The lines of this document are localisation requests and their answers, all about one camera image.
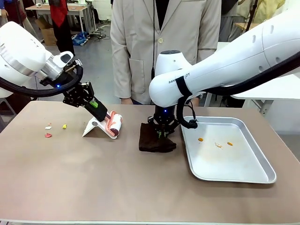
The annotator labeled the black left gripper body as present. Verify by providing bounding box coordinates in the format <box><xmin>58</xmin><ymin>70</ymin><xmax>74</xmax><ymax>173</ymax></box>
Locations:
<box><xmin>54</xmin><ymin>81</ymin><xmax>95</xmax><ymax>108</ymax></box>

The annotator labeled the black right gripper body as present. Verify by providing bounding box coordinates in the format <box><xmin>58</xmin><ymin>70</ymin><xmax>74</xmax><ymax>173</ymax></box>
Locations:
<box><xmin>153</xmin><ymin>105</ymin><xmax>177</xmax><ymax>124</ymax></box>

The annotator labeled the dark brown cloth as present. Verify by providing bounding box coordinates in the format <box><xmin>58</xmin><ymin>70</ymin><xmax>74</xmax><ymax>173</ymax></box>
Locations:
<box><xmin>138</xmin><ymin>121</ymin><xmax>177</xmax><ymax>153</ymax></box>

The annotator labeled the pink lint roller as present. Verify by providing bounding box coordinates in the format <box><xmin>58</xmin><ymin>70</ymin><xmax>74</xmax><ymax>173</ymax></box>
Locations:
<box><xmin>104</xmin><ymin>110</ymin><xmax>124</xmax><ymax>138</ymax></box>

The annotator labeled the white folded stand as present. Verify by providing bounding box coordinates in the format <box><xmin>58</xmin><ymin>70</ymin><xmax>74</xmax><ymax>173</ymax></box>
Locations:
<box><xmin>82</xmin><ymin>116</ymin><xmax>118</xmax><ymax>141</ymax></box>

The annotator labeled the blue plastic bag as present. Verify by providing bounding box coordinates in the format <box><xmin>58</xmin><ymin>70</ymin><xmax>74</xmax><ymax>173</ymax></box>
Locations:
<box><xmin>71</xmin><ymin>31</ymin><xmax>89</xmax><ymax>46</ymax></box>

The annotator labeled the silver metal tray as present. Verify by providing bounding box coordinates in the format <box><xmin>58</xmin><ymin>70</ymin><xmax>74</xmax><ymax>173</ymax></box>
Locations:
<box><xmin>180</xmin><ymin>116</ymin><xmax>278</xmax><ymax>184</ymax></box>

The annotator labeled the cardboard box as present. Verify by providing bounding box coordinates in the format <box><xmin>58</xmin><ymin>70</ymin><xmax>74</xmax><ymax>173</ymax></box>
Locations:
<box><xmin>35</xmin><ymin>18</ymin><xmax>58</xmax><ymax>46</ymax></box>

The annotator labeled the person in red and black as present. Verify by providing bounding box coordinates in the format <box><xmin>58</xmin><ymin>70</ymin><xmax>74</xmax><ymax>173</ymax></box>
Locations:
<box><xmin>49</xmin><ymin>0</ymin><xmax>75</xmax><ymax>57</ymax></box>

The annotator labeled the person in beige jacket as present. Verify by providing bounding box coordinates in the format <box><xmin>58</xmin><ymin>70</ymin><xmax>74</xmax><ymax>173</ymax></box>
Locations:
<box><xmin>110</xmin><ymin>0</ymin><xmax>222</xmax><ymax>105</ymax></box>

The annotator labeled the wooden top background desk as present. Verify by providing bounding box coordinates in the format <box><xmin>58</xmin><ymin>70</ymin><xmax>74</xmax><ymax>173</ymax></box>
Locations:
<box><xmin>25</xmin><ymin>4</ymin><xmax>95</xmax><ymax>33</ymax></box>

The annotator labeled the person in khaki trousers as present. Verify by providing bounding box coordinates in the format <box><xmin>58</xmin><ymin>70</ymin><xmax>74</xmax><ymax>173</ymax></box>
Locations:
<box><xmin>4</xmin><ymin>0</ymin><xmax>39</xmax><ymax>42</ymax></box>

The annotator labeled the large white table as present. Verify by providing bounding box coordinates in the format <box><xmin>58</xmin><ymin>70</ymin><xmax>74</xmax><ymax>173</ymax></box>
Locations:
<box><xmin>203</xmin><ymin>41</ymin><xmax>300</xmax><ymax>115</ymax></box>

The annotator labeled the person in grey clothes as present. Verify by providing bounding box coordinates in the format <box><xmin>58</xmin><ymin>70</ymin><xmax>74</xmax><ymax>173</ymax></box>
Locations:
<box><xmin>221</xmin><ymin>0</ymin><xmax>240</xmax><ymax>43</ymax></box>

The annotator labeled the person with blue sleeve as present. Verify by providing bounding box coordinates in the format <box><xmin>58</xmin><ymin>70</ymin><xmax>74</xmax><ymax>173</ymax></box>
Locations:
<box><xmin>0</xmin><ymin>0</ymin><xmax>9</xmax><ymax>28</ymax></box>

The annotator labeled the wooden side table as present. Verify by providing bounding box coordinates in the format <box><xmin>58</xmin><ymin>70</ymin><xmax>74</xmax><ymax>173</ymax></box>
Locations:
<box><xmin>235</xmin><ymin>22</ymin><xmax>261</xmax><ymax>32</ymax></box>

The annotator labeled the black tripod pole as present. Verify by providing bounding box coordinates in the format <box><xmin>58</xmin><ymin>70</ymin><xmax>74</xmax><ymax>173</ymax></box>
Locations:
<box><xmin>247</xmin><ymin>0</ymin><xmax>259</xmax><ymax>24</ymax></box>

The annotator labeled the person in yellow garment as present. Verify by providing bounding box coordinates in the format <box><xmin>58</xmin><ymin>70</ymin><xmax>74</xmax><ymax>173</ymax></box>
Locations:
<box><xmin>254</xmin><ymin>0</ymin><xmax>288</xmax><ymax>24</ymax></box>

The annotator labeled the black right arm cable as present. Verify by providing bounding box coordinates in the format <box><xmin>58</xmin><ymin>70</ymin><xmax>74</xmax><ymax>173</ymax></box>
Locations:
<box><xmin>176</xmin><ymin>70</ymin><xmax>300</xmax><ymax>130</ymax></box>

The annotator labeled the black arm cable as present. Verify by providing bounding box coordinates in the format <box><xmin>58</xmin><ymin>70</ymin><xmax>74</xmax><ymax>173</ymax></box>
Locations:
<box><xmin>176</xmin><ymin>70</ymin><xmax>300</xmax><ymax>130</ymax></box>
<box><xmin>0</xmin><ymin>65</ymin><xmax>84</xmax><ymax>97</ymax></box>

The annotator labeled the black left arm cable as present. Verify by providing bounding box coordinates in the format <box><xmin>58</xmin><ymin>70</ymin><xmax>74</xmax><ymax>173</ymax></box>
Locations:
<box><xmin>0</xmin><ymin>65</ymin><xmax>84</xmax><ymax>97</ymax></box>

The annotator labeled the floor cables and power strip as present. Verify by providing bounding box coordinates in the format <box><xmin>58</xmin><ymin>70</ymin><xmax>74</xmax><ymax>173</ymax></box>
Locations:
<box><xmin>90</xmin><ymin>22</ymin><xmax>111</xmax><ymax>43</ymax></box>

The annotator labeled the thin black hanging cord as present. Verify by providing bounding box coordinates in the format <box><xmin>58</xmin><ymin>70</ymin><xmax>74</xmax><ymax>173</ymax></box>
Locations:
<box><xmin>151</xmin><ymin>0</ymin><xmax>156</xmax><ymax>80</ymax></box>

